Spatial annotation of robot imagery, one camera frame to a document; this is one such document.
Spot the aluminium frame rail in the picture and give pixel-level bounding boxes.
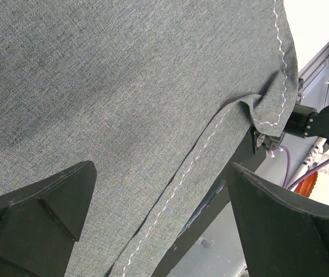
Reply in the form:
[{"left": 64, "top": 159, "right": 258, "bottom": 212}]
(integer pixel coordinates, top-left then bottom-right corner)
[{"left": 297, "top": 42, "right": 329, "bottom": 111}]

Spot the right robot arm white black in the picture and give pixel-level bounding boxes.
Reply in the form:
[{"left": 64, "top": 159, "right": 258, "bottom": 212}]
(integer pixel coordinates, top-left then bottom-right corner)
[{"left": 283, "top": 104, "right": 329, "bottom": 140}]

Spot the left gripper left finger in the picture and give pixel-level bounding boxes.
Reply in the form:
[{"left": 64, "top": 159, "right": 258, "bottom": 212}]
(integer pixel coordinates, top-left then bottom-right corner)
[{"left": 0, "top": 161, "right": 97, "bottom": 276}]

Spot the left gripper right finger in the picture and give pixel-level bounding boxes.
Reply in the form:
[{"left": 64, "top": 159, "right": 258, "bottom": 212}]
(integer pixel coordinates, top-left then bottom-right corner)
[{"left": 227, "top": 163, "right": 329, "bottom": 276}]

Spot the grey cloth placemat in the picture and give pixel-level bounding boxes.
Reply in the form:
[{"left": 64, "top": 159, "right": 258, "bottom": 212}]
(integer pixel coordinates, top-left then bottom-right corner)
[{"left": 0, "top": 1, "right": 298, "bottom": 276}]

